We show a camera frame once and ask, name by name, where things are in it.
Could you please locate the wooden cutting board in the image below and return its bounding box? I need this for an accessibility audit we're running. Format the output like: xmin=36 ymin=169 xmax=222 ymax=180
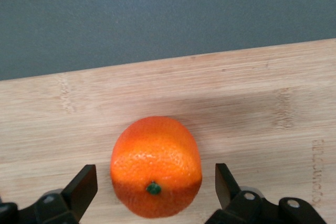
xmin=0 ymin=38 xmax=336 ymax=224

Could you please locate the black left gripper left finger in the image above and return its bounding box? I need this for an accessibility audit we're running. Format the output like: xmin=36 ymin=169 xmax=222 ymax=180
xmin=33 ymin=164 xmax=98 ymax=224

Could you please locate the orange fruit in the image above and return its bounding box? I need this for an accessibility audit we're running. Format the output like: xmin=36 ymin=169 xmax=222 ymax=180
xmin=110 ymin=115 xmax=203 ymax=219

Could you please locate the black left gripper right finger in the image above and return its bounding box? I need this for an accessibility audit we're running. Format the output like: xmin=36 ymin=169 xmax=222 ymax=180
xmin=204 ymin=163 xmax=265 ymax=224

